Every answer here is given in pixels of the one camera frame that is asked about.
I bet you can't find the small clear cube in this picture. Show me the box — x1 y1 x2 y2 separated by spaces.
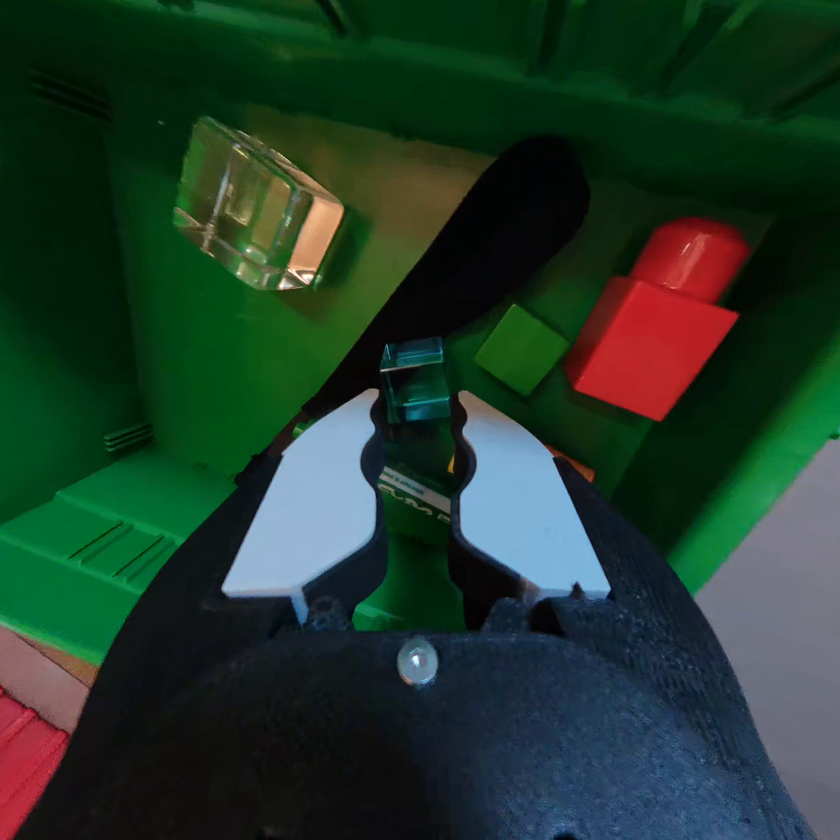
379 336 454 424

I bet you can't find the black rounded handle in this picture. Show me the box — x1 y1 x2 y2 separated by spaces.
302 134 592 421

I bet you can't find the green labelled box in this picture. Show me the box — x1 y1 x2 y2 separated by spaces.
377 420 460 546

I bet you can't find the green cube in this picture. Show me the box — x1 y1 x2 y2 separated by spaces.
474 304 571 398

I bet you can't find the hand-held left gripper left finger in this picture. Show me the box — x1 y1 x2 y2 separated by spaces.
222 388 388 624

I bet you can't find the green plastic bin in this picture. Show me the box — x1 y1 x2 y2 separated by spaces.
0 0 840 664

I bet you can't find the red fabric bag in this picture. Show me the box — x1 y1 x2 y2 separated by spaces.
0 682 70 840

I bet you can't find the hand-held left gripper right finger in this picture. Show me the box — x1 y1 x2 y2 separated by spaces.
449 390 611 601

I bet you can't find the large clear cube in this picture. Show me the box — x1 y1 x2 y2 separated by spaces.
172 116 345 291

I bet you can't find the red block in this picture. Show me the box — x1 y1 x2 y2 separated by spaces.
564 217 752 422

